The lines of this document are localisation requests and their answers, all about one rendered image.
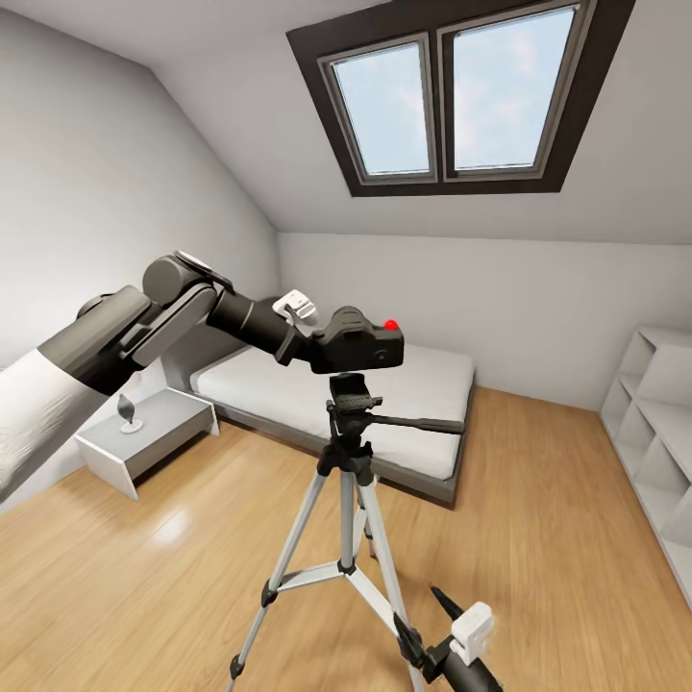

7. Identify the digital camera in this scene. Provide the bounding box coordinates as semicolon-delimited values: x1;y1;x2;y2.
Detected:
306;306;405;375

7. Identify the camera tripod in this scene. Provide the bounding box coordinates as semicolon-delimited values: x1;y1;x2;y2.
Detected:
225;371;466;692

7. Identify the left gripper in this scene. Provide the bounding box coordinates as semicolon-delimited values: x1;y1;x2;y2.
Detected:
234;301;332;366

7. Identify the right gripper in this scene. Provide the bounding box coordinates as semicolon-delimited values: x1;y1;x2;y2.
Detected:
393;585;497;692

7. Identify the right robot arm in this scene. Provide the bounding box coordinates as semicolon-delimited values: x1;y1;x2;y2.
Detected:
393;585;503;692

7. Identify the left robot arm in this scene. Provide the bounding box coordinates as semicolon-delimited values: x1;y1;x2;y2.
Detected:
0;251;332;505

